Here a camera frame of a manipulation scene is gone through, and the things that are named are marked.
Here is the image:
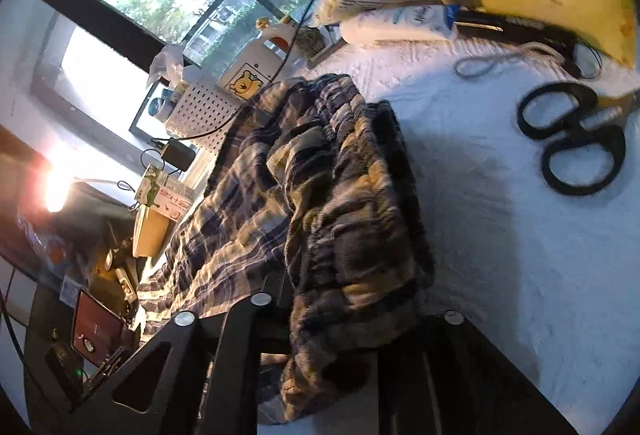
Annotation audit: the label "small figurine bottle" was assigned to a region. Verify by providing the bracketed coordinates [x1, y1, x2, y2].
[256, 15, 296, 48]

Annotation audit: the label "silver spray can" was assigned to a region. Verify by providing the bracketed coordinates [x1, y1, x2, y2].
[114, 267, 138, 303]

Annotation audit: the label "white textured tablecloth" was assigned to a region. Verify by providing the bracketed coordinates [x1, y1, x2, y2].
[300, 30, 640, 435]

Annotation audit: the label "tablet with red screen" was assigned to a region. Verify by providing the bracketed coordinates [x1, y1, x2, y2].
[70, 290, 126, 358]

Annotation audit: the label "clear plastic bag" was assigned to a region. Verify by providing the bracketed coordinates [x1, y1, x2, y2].
[147, 42, 201, 88]

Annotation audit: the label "black charger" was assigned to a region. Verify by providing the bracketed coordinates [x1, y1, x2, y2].
[160, 138, 198, 172]

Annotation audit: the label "white bear mug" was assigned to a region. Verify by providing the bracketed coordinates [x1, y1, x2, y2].
[217, 40, 286, 101]

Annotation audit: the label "thin black cable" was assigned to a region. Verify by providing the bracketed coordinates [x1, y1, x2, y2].
[150, 0, 321, 143]

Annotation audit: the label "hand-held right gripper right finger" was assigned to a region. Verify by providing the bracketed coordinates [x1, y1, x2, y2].
[377, 310, 581, 435]

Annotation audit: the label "plaid pants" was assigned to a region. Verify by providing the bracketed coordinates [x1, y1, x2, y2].
[137, 72, 436, 426]

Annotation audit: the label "black box green light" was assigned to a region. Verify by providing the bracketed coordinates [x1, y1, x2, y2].
[45, 340, 83, 396]

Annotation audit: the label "black window frame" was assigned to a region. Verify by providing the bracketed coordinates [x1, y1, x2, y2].
[15, 0, 201, 76]

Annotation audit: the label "black tool with lanyard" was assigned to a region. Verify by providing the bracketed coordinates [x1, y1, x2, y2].
[452, 8, 603, 78]

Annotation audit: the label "white tube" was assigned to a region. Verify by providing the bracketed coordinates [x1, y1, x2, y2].
[340, 4, 463, 47]

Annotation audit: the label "white green milk carton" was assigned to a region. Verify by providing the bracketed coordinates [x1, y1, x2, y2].
[135, 165, 193, 221]

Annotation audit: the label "black scissors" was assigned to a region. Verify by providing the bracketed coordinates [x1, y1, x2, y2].
[517, 82, 640, 196]

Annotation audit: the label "white perforated basket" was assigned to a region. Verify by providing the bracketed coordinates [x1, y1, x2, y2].
[165, 78, 241, 151]

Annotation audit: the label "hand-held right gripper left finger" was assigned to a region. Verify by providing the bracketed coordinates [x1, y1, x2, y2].
[70, 272, 301, 435]

